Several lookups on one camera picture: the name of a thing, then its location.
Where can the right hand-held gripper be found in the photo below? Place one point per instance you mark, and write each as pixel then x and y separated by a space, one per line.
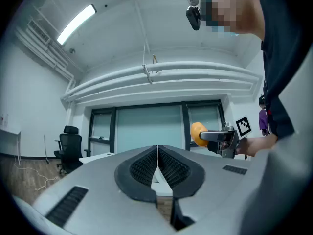
pixel 230 148

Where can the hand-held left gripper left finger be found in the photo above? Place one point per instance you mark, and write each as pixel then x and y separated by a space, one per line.
pixel 97 192

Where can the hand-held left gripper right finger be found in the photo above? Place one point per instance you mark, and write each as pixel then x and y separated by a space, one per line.
pixel 215 185

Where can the yellow-brown potato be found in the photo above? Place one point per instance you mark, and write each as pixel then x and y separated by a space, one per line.
pixel 195 133

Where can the person's right forearm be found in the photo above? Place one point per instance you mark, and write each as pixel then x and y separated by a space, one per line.
pixel 259 143

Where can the black framed window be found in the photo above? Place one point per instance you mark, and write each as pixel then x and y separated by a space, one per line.
pixel 112 126
pixel 185 121

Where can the black mesh office chair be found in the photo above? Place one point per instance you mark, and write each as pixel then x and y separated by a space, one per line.
pixel 71 146

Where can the white insulated pipe bundle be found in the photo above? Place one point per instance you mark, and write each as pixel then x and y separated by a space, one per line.
pixel 171 77

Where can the person's black shirt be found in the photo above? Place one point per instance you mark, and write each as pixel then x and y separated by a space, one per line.
pixel 281 57

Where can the small white side table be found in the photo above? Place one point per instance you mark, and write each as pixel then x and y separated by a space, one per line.
pixel 9 133

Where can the person's head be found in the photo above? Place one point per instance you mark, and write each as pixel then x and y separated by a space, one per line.
pixel 244 13

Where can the round ceiling fixture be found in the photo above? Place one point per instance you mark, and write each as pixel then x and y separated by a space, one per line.
pixel 193 0

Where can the long ceiling light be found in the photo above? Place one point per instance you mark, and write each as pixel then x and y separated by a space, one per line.
pixel 75 23

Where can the white ceiling air vent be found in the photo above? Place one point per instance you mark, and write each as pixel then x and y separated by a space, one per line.
pixel 39 32

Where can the black head-mounted camera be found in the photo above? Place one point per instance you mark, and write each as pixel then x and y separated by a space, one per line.
pixel 193 17

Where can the white wall pipe rack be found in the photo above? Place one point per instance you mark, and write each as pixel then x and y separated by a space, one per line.
pixel 49 55

